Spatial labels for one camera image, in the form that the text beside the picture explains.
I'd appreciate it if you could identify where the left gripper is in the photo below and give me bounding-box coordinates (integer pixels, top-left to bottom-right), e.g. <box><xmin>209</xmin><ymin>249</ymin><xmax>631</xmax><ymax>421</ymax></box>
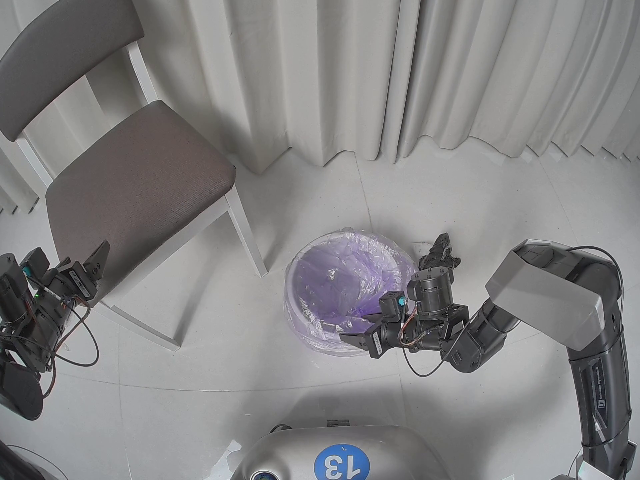
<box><xmin>50</xmin><ymin>239</ymin><xmax>111</xmax><ymax>309</ymax></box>

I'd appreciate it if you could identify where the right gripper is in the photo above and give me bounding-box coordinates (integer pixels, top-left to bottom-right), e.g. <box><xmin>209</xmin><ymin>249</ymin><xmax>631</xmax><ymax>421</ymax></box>
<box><xmin>340</xmin><ymin>312</ymin><xmax>422</xmax><ymax>360</ymax></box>

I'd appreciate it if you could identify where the purple plastic bag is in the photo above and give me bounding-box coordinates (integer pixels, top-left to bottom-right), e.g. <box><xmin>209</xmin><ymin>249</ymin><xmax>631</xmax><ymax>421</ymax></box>
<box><xmin>283</xmin><ymin>225</ymin><xmax>421</xmax><ymax>356</ymax></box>

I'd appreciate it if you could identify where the black plastic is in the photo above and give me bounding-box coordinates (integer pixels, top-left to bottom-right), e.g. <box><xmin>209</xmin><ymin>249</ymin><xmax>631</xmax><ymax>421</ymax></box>
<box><xmin>418</xmin><ymin>232</ymin><xmax>462</xmax><ymax>272</ymax></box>

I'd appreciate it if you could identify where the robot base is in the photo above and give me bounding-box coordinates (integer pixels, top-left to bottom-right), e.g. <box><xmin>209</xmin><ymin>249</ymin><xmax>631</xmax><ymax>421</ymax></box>
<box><xmin>235</xmin><ymin>418</ymin><xmax>453</xmax><ymax>480</ymax></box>

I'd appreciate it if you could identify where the white trash bin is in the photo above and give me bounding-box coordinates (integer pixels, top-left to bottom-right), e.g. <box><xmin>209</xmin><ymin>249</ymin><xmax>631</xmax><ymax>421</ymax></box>
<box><xmin>287</xmin><ymin>228</ymin><xmax>418</xmax><ymax>354</ymax></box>

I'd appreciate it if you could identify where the white chair with grey seat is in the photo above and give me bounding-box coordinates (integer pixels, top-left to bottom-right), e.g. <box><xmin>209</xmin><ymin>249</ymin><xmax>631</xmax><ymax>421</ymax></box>
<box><xmin>0</xmin><ymin>0</ymin><xmax>271</xmax><ymax>353</ymax></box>

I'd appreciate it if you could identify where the white curtain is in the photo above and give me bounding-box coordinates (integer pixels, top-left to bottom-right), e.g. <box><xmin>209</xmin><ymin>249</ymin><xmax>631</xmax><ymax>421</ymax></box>
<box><xmin>0</xmin><ymin>0</ymin><xmax>640</xmax><ymax>216</ymax></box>

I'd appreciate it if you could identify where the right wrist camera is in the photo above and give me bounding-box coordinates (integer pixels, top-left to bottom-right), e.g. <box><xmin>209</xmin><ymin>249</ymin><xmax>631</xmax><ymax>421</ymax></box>
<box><xmin>379</xmin><ymin>291</ymin><xmax>410</xmax><ymax>323</ymax></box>

